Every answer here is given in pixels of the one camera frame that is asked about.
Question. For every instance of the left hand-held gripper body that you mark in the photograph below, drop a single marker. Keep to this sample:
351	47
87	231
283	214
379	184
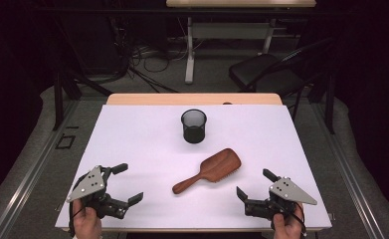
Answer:
89	184

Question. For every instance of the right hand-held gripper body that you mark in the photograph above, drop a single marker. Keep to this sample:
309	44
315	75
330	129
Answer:
290	192

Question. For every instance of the brown wooden hairbrush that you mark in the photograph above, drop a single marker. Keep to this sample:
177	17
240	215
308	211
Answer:
220	164

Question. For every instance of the black mesh cup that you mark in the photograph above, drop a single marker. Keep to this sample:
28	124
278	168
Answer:
194	130

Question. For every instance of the person's right hand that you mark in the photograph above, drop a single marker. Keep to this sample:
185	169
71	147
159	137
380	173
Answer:
290	227

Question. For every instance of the person's left hand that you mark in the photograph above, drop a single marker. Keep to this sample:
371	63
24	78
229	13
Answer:
87	224

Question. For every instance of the black metal stand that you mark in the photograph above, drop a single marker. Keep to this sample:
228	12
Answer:
58	99
330	106

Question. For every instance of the black folding chair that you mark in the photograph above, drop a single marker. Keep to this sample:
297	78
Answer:
265	74

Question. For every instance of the white metal desk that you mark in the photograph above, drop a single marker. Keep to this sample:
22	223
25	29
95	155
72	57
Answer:
230	30

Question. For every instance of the black metal bar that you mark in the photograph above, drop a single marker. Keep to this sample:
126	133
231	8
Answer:
115	10

